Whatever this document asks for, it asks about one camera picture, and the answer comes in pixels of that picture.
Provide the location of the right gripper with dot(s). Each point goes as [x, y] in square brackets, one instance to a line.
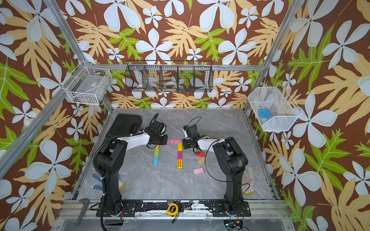
[184, 143]

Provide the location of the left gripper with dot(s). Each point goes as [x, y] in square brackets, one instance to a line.
[165, 140]

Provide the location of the green block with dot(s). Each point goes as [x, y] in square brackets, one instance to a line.
[156, 153]

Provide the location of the yellow red striped block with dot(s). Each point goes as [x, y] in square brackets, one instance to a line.
[179, 164]

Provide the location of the blue block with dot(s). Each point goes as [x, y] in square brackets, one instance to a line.
[155, 161]

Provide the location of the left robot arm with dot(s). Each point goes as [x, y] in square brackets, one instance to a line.
[109, 158]

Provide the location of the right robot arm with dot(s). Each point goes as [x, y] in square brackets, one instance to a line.
[232, 162]

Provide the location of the tan wooden block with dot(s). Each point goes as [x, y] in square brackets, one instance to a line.
[201, 161]

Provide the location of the black plastic case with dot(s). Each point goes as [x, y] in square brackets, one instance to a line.
[124, 124]

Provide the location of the light pink block bottom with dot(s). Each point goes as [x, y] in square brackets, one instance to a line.
[198, 171]

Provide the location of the blue knit glove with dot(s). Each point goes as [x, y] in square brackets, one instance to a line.
[99, 186]

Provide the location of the white work glove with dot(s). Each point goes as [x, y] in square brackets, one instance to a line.
[248, 181]

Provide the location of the blue object in basket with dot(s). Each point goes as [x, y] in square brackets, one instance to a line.
[264, 113]

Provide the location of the yellow tape measure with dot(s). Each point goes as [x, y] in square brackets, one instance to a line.
[173, 209]

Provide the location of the black wire basket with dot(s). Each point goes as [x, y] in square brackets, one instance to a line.
[169, 75]

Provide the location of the white wire basket left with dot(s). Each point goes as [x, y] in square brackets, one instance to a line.
[87, 84]

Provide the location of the white wire basket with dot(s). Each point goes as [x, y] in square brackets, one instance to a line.
[87, 84]
[283, 108]

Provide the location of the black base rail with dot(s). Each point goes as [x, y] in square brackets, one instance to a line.
[128, 208]

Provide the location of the white wire basket right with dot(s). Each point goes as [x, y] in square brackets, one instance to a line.
[283, 108]

